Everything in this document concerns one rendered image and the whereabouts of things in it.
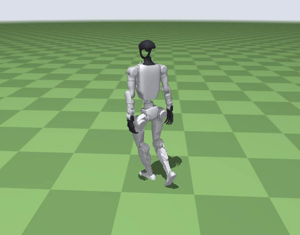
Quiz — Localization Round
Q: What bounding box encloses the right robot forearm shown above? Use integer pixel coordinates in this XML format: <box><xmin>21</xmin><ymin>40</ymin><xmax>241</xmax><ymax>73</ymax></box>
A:
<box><xmin>164</xmin><ymin>85</ymin><xmax>173</xmax><ymax>110</ymax></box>

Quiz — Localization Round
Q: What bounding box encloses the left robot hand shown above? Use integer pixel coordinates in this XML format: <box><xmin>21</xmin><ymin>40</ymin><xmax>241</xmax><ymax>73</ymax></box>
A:
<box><xmin>127</xmin><ymin>116</ymin><xmax>139</xmax><ymax>134</ymax></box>

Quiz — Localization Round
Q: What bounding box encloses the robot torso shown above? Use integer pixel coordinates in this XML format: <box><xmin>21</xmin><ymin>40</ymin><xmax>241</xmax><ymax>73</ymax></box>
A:
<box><xmin>135</xmin><ymin>61</ymin><xmax>161</xmax><ymax>122</ymax></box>

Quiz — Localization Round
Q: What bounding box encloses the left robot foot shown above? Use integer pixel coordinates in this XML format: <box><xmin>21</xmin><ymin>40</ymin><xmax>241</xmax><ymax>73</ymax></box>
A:
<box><xmin>139</xmin><ymin>171</ymin><xmax>156</xmax><ymax>180</ymax></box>

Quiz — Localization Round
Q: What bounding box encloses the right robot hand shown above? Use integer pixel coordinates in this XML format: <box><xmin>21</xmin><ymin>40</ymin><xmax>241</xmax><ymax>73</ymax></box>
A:
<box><xmin>164</xmin><ymin>106</ymin><xmax>173</xmax><ymax>125</ymax></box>

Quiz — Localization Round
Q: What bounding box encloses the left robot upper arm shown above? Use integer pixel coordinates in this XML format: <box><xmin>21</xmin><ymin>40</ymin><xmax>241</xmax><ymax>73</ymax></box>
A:
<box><xmin>126</xmin><ymin>66</ymin><xmax>139</xmax><ymax>98</ymax></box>

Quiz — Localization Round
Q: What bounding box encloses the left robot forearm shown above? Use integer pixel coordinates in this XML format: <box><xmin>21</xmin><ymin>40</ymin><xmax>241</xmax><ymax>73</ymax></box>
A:
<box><xmin>125</xmin><ymin>91</ymin><xmax>135</xmax><ymax>120</ymax></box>

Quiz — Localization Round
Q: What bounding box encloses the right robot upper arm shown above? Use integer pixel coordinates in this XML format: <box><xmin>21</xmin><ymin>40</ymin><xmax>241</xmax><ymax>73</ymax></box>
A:
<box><xmin>160</xmin><ymin>65</ymin><xmax>169</xmax><ymax>93</ymax></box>

